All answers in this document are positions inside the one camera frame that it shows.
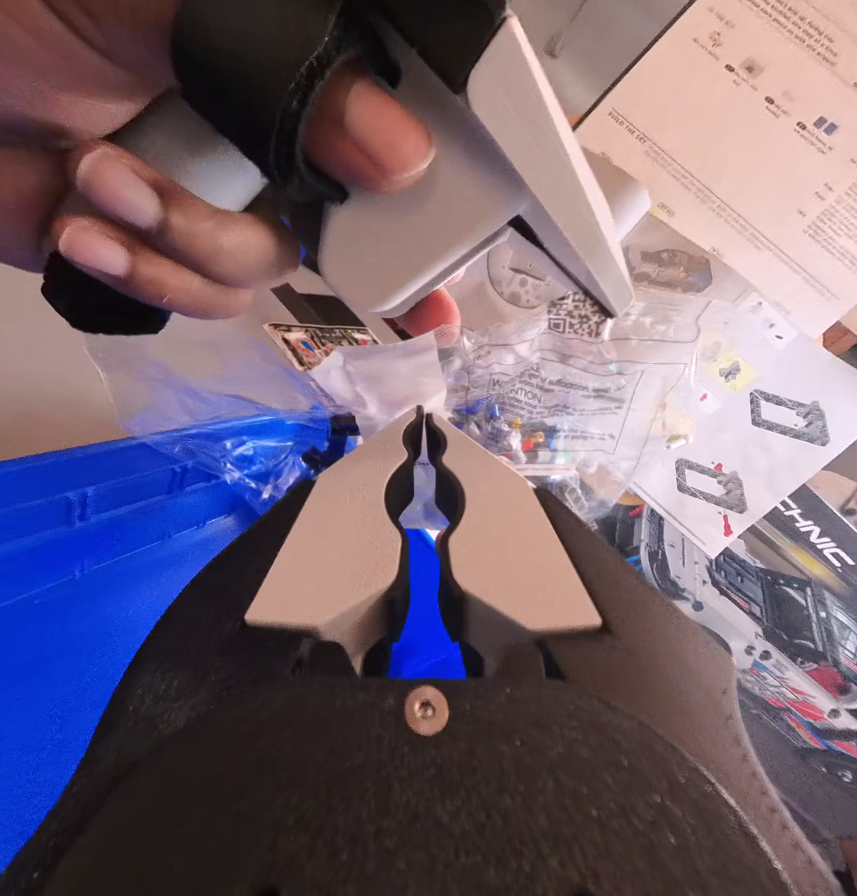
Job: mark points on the blue plastic bin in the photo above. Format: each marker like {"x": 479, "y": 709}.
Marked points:
{"x": 85, "y": 560}

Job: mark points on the printed instruction sheet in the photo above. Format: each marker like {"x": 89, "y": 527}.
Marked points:
{"x": 736, "y": 140}

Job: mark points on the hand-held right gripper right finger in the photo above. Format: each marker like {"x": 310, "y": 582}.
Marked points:
{"x": 526, "y": 560}

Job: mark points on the lego set box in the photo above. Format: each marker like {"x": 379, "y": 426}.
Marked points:
{"x": 806, "y": 630}

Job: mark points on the holographic sticker sheet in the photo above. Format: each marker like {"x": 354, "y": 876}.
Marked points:
{"x": 316, "y": 343}

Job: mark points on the large clear plastic bag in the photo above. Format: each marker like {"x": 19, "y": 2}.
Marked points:
{"x": 575, "y": 392}

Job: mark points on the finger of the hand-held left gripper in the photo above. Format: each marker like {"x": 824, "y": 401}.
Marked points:
{"x": 414, "y": 238}
{"x": 547, "y": 182}

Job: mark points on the person's left hand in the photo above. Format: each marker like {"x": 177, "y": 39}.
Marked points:
{"x": 22, "y": 70}

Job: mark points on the lego instruction booklet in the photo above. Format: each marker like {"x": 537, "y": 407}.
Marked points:
{"x": 750, "y": 434}

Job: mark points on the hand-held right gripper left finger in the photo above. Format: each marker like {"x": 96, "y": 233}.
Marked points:
{"x": 330, "y": 560}

